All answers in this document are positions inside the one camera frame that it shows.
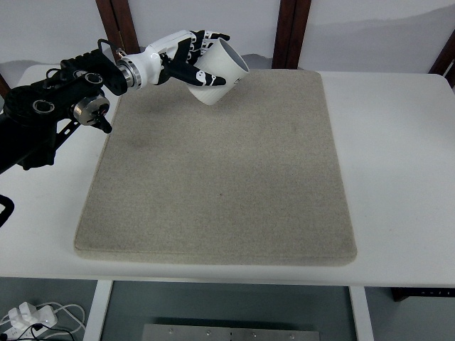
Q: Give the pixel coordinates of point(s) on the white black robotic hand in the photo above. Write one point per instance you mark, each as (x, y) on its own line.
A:
(174, 56)

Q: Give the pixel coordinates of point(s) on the white ribbed cup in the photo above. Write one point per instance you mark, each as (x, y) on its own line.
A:
(220, 60)

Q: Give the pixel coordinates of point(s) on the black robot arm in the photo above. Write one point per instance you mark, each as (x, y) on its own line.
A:
(38, 118)

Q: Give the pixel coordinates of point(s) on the grey felt mat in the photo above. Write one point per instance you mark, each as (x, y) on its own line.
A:
(251, 180)

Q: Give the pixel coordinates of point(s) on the white table leg left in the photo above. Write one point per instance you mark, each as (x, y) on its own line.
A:
(98, 311)

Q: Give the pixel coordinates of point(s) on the white table leg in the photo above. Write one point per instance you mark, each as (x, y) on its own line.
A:
(98, 311)
(361, 313)

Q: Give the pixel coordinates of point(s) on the white power strip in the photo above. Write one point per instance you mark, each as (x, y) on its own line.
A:
(27, 321)

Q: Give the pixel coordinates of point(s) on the dark wooden furniture foot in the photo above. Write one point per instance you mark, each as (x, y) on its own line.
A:
(401, 293)

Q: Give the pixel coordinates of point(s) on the white table leg right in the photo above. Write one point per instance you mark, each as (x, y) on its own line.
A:
(361, 313)

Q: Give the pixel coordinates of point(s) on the brown wooden post centre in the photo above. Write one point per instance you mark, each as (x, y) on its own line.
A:
(291, 27)

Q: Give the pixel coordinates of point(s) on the brown wooden post far left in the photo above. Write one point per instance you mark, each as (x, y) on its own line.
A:
(4, 87)

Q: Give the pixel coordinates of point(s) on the brown wooden post right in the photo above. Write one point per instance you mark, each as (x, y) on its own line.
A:
(444, 64)

